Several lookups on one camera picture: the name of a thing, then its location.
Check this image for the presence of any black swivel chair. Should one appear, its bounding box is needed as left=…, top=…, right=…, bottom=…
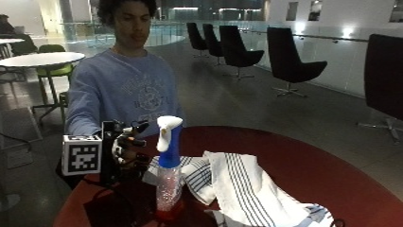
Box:
left=266, top=26, right=328, bottom=98
left=201, top=23, right=226, bottom=67
left=185, top=22, right=210, bottom=59
left=356, top=33, right=403, bottom=147
left=218, top=25, right=266, bottom=80

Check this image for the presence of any the person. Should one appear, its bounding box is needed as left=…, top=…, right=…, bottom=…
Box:
left=64, top=0, right=186, bottom=190

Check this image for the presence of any white marker cube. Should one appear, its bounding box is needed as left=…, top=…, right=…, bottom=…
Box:
left=60, top=134, right=104, bottom=177

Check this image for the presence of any white striped cloth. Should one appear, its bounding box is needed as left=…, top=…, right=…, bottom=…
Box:
left=141, top=149, right=336, bottom=227

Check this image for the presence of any spray bottle with blue top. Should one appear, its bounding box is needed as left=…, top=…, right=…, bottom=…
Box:
left=154, top=114, right=185, bottom=222

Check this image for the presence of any white round table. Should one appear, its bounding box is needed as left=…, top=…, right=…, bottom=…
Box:
left=0, top=38, right=26, bottom=45
left=0, top=51, right=86, bottom=125

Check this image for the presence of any green chair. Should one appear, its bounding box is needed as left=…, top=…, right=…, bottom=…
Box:
left=36, top=44, right=76, bottom=106

